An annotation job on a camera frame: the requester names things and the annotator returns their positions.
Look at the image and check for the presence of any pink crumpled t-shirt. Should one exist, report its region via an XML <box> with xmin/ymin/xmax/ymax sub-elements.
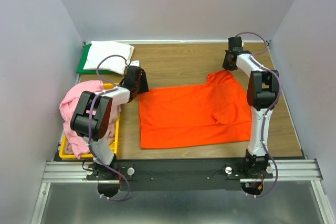
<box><xmin>59</xmin><ymin>80</ymin><xmax>116</xmax><ymax>158</ymax></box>

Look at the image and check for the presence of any orange t-shirt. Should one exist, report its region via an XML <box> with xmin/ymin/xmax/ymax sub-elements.
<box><xmin>138</xmin><ymin>70</ymin><xmax>251</xmax><ymax>149</ymax></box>

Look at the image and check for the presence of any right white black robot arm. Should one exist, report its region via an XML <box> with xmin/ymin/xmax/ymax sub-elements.
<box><xmin>223</xmin><ymin>35</ymin><xmax>281</xmax><ymax>178</ymax></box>

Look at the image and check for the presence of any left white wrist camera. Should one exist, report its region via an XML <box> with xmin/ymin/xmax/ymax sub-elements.
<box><xmin>129</xmin><ymin>60</ymin><xmax>140</xmax><ymax>67</ymax></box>

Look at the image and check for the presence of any aluminium frame rail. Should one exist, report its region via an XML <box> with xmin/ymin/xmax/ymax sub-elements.
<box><xmin>31</xmin><ymin>157</ymin><xmax>334</xmax><ymax>223</ymax></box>

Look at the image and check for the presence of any white folded t-shirt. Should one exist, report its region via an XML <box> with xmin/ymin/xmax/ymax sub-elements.
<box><xmin>83</xmin><ymin>40</ymin><xmax>135</xmax><ymax>75</ymax></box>

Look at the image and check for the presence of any green folded t-shirt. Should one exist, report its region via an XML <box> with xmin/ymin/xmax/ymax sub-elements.
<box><xmin>76</xmin><ymin>44</ymin><xmax>116</xmax><ymax>75</ymax></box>

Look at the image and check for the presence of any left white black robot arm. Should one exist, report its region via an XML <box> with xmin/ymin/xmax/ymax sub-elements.
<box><xmin>70</xmin><ymin>66</ymin><xmax>149</xmax><ymax>179</ymax></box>

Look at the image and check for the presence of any yellow plastic bin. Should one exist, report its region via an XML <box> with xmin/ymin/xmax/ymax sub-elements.
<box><xmin>59</xmin><ymin>83</ymin><xmax>121</xmax><ymax>159</ymax></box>

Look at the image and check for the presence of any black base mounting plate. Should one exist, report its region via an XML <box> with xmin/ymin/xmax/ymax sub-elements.
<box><xmin>86</xmin><ymin>158</ymin><xmax>274</xmax><ymax>196</ymax></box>

